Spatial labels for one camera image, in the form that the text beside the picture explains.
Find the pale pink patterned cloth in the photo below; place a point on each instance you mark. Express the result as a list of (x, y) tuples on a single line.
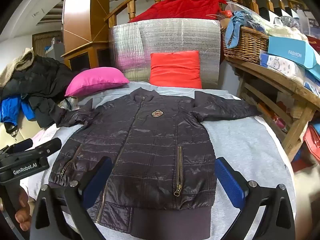
[(68, 103)]

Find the white paper bag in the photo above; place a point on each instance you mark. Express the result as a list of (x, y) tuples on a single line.
[(305, 20)]

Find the red-orange pillow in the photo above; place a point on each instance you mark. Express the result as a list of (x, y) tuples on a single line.
[(175, 70)]

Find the plastic-wrapped clothes pile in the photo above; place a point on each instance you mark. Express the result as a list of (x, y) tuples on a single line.
[(285, 30)]

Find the wicker basket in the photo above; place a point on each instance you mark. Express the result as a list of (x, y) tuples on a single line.
[(245, 45)]

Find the pile of black clothes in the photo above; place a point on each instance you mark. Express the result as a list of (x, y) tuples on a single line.
[(42, 77)]

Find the person's left hand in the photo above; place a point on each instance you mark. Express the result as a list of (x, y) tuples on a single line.
[(23, 216)]

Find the white printed package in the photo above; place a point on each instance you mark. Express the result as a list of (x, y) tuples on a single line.
[(280, 65)]

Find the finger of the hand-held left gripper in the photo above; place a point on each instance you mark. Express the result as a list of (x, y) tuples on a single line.
[(51, 144), (22, 145)]

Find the light blue cloth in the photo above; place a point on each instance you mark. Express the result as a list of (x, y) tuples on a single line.
[(237, 21)]

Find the colourful printed box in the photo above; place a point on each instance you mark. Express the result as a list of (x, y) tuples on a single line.
[(277, 115)]

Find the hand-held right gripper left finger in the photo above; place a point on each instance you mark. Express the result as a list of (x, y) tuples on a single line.
[(97, 180)]

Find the wooden cabinet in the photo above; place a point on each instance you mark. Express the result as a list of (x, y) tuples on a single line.
[(82, 10)]

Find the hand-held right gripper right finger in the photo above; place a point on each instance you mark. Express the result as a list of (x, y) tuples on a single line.
[(230, 180)]

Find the blue cardboard box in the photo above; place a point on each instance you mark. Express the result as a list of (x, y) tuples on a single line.
[(290, 50)]

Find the pink pillow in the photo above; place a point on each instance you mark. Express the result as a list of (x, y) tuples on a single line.
[(95, 80)]

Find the pale pink sheet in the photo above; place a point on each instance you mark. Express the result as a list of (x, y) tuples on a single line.
[(45, 132)]

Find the blue garment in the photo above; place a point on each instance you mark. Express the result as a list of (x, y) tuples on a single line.
[(10, 108)]

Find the red quilt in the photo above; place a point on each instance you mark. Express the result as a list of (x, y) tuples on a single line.
[(180, 7)]

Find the grey bed sheet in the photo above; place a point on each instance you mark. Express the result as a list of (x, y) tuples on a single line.
[(245, 140)]

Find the red bag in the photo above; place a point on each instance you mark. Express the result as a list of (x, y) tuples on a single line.
[(312, 142)]

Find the silver foil insulation mat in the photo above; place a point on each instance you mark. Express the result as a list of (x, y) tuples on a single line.
[(170, 35)]

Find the beige fleece garment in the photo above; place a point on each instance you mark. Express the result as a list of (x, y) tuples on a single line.
[(17, 65)]

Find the dark quilted zip jacket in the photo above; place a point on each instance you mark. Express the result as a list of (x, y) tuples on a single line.
[(150, 142)]

